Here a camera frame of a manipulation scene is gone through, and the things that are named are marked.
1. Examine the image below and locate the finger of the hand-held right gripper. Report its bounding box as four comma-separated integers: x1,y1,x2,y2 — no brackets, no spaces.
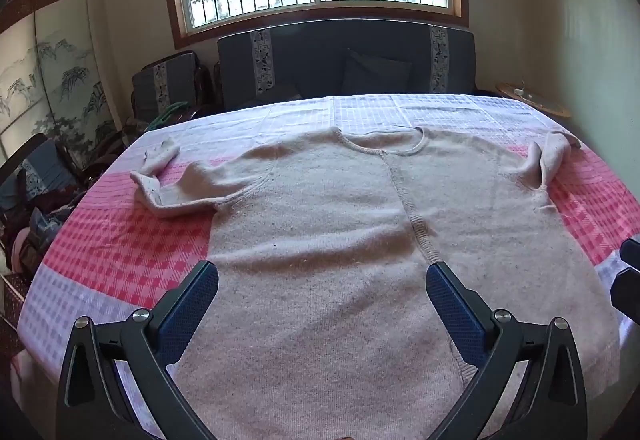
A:
612,267,640,321
617,235,640,271

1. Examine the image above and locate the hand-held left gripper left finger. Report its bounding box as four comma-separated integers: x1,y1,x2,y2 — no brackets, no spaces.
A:
56,260,221,440

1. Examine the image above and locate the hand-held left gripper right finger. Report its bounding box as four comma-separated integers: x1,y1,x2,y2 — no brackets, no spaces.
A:
424,261,588,440

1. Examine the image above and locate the beige knitted sweater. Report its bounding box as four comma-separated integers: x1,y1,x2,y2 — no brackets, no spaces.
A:
129,126,621,440

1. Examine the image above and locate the pink and white checked blanket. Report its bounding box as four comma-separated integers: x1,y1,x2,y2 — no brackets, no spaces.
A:
10,92,640,440

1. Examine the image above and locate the round wooden side table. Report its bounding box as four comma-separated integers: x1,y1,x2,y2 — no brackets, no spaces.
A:
495,80,572,118

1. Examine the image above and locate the plain dark blue cushion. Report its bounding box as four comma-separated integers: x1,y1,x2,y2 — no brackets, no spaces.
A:
341,48,413,95

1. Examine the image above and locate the painted folding screen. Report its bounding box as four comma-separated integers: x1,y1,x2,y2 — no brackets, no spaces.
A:
0,0,118,165

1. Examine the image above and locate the dark blue sofa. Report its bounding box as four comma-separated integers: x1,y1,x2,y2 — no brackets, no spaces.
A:
216,18,478,111

